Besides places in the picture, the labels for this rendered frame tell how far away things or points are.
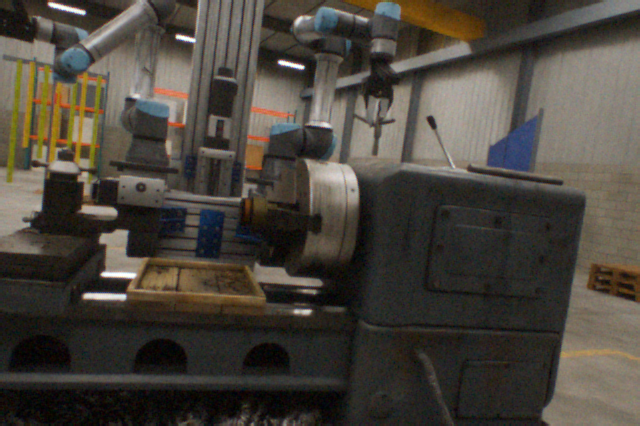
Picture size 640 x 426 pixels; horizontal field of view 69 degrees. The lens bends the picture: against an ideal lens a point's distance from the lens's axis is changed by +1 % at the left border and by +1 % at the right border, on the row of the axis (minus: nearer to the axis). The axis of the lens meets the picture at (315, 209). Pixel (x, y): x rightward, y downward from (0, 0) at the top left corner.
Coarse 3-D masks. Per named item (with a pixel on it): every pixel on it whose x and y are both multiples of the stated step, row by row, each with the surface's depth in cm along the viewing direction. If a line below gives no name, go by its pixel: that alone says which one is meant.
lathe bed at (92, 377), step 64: (0, 320) 95; (64, 320) 98; (128, 320) 100; (192, 320) 103; (256, 320) 107; (320, 320) 111; (0, 384) 95; (64, 384) 98; (128, 384) 101; (192, 384) 105; (256, 384) 108; (320, 384) 112
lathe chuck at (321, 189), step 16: (304, 160) 120; (304, 176) 118; (320, 176) 114; (336, 176) 115; (304, 192) 116; (320, 192) 111; (336, 192) 112; (304, 208) 114; (320, 208) 110; (336, 208) 111; (320, 224) 111; (336, 224) 110; (304, 240) 111; (320, 240) 110; (336, 240) 111; (288, 256) 125; (304, 256) 111; (320, 256) 112; (336, 256) 113; (288, 272) 123; (304, 272) 116; (320, 272) 117
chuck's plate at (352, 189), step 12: (348, 168) 120; (348, 180) 115; (348, 192) 113; (348, 204) 112; (348, 216) 111; (348, 228) 111; (348, 240) 112; (348, 252) 113; (336, 264) 115; (348, 264) 115; (336, 276) 119
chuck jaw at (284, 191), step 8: (280, 176) 128; (288, 176) 127; (280, 184) 125; (288, 184) 125; (272, 192) 123; (280, 192) 124; (288, 192) 124; (272, 200) 122; (280, 200) 123; (288, 200) 123; (296, 200) 125; (280, 208) 126; (288, 208) 126; (296, 208) 127
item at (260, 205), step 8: (248, 200) 118; (256, 200) 118; (264, 200) 119; (240, 208) 122; (248, 208) 117; (256, 208) 117; (264, 208) 118; (272, 208) 120; (240, 216) 122; (248, 216) 117; (256, 216) 117; (264, 216) 117; (240, 224) 118; (248, 224) 119; (256, 224) 118; (264, 224) 118; (272, 224) 120
